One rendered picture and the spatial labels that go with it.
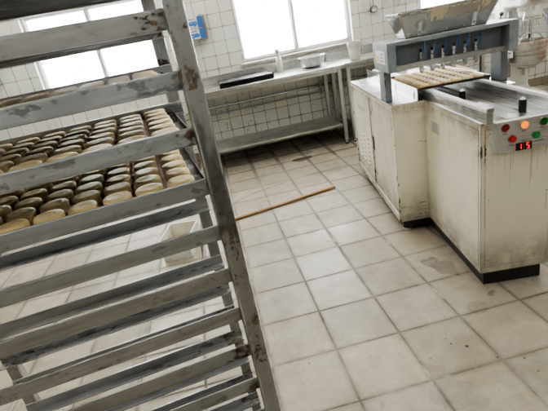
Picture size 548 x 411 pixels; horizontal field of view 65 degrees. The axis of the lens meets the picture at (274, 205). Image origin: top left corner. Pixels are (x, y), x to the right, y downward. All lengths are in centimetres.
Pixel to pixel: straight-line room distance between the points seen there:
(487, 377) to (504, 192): 81
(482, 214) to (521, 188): 20
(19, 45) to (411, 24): 222
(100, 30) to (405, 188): 232
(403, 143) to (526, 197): 79
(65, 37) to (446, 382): 170
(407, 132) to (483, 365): 136
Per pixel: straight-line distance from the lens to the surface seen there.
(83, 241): 122
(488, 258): 233
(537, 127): 214
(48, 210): 84
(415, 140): 271
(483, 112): 204
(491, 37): 287
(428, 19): 269
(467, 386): 191
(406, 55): 270
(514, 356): 205
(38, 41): 72
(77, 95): 71
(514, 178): 220
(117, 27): 71
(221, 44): 541
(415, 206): 286
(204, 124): 69
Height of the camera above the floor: 137
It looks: 22 degrees down
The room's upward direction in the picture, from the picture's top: 11 degrees counter-clockwise
